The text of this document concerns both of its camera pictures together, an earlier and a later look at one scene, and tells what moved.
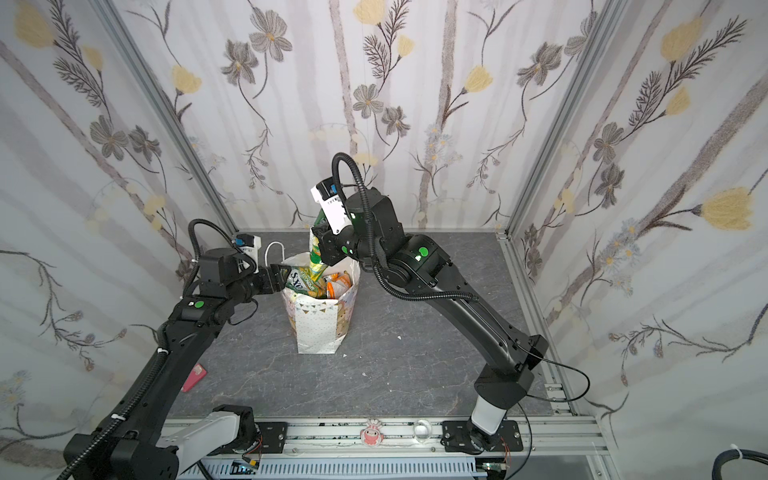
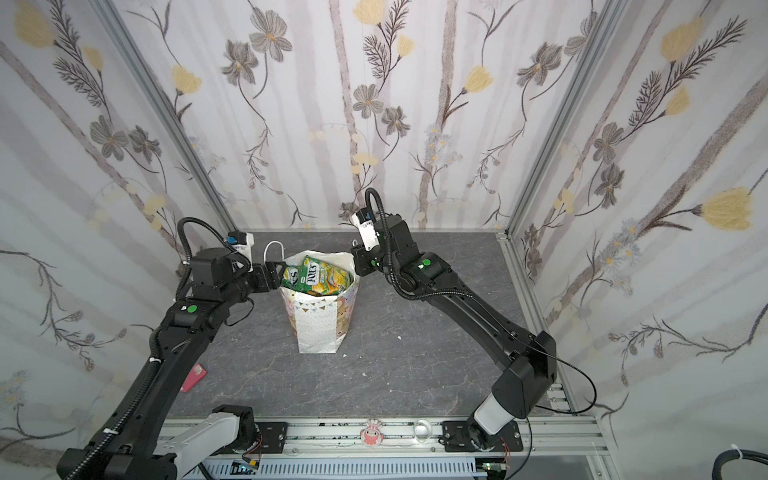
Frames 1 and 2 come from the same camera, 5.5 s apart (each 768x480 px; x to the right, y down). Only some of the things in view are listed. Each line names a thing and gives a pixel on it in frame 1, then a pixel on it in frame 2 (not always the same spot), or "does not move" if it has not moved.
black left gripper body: (262, 282) does not move
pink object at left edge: (197, 374) does not move
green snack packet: (315, 249) to (323, 278)
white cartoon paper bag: (320, 324) does not move
